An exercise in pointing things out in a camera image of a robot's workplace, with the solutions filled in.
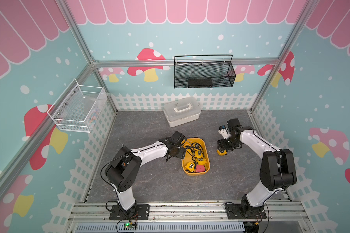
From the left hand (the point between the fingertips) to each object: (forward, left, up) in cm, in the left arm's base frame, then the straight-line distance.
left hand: (178, 154), depth 92 cm
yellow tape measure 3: (+4, -11, 0) cm, 12 cm away
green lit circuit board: (-38, +24, -6) cm, 45 cm away
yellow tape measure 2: (-5, -13, +1) cm, 14 cm away
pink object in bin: (-9, -13, -1) cm, 16 cm away
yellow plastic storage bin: (-6, -6, -1) cm, 9 cm away
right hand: (+5, -29, +3) cm, 30 cm away
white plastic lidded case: (+31, -2, +8) cm, 32 cm away
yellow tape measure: (+2, -28, -2) cm, 28 cm away
